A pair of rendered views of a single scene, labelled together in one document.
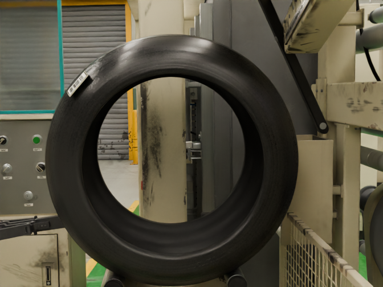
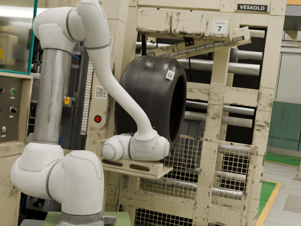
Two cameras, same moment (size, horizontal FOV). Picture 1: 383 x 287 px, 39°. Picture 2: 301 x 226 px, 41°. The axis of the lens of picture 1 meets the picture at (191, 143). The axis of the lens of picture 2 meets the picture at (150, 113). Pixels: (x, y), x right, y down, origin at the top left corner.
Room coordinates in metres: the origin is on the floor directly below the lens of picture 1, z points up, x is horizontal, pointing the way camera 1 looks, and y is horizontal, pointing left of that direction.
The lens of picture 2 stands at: (0.53, 2.30, 1.26)
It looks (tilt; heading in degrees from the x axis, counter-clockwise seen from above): 3 degrees down; 289
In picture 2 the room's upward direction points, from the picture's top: 7 degrees clockwise
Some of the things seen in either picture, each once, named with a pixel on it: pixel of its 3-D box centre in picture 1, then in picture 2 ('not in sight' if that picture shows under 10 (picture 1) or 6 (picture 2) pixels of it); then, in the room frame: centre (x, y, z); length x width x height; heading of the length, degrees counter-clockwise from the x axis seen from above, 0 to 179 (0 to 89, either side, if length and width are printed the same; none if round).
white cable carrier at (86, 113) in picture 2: not in sight; (89, 95); (1.70, 0.12, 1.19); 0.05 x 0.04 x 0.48; 93
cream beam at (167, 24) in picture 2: not in sight; (186, 26); (1.25, -0.25, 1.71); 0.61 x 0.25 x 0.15; 3
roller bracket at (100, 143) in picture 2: not in sight; (112, 145); (1.54, 0.06, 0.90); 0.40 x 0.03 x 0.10; 93
